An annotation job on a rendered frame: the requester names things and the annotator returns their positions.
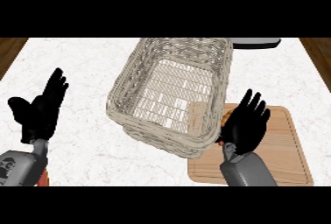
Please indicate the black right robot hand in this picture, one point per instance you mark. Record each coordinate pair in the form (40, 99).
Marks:
(244, 127)

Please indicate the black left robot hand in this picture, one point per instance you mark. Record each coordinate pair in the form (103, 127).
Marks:
(43, 113)

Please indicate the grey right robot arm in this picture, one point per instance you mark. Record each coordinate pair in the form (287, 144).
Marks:
(245, 170)

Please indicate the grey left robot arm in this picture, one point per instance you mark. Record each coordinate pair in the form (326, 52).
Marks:
(21, 166)

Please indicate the golden brown croissant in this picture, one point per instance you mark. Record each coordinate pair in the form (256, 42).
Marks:
(225, 118)

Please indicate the wooden cutting board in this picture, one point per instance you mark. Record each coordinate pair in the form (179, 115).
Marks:
(284, 151)

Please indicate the pale wicker basket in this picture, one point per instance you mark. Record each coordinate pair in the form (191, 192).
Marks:
(171, 93)

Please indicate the grey flat appliance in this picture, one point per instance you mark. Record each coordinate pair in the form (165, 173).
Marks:
(254, 43)

